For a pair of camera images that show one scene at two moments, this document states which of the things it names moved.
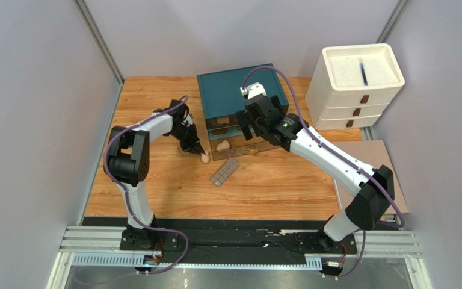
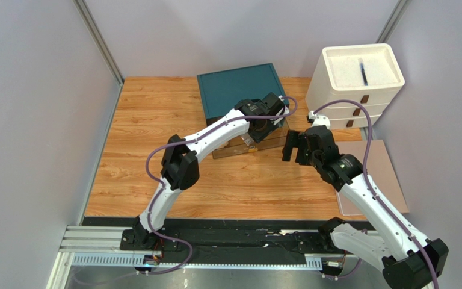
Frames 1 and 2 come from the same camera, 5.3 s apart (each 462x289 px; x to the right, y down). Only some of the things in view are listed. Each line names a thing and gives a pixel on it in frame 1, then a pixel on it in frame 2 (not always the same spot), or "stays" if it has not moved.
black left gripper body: [187, 135] to [257, 135]
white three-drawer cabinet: [351, 85] stays
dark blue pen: [363, 72] stays
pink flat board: [372, 154] stays
